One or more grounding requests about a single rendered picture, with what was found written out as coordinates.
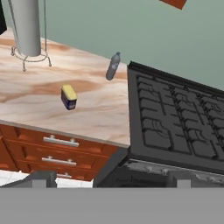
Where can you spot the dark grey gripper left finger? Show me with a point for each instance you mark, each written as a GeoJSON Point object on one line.
{"type": "Point", "coordinates": [43, 176]}

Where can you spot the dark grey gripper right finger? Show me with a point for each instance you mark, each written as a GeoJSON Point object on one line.
{"type": "Point", "coordinates": [183, 183]}

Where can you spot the red-brown drawer front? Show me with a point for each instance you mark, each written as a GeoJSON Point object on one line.
{"type": "Point", "coordinates": [23, 134]}
{"type": "Point", "coordinates": [78, 172]}
{"type": "Point", "coordinates": [32, 153]}

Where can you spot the red-brown cupboard door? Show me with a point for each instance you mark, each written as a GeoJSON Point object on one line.
{"type": "Point", "coordinates": [5, 157]}

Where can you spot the black gas hob stove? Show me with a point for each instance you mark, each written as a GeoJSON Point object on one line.
{"type": "Point", "coordinates": [175, 116]}

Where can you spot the blue can with yellow lid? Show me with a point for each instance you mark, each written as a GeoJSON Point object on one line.
{"type": "Point", "coordinates": [69, 98]}

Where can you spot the grey water bottle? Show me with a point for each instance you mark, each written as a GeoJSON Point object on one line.
{"type": "Point", "coordinates": [113, 67]}

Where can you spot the grey paper towel roll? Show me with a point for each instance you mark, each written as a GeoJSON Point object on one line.
{"type": "Point", "coordinates": [26, 26]}

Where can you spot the black appliance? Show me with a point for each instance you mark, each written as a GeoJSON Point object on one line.
{"type": "Point", "coordinates": [2, 16]}

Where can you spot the red-brown wall cabinet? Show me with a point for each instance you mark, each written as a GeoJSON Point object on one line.
{"type": "Point", "coordinates": [174, 2]}

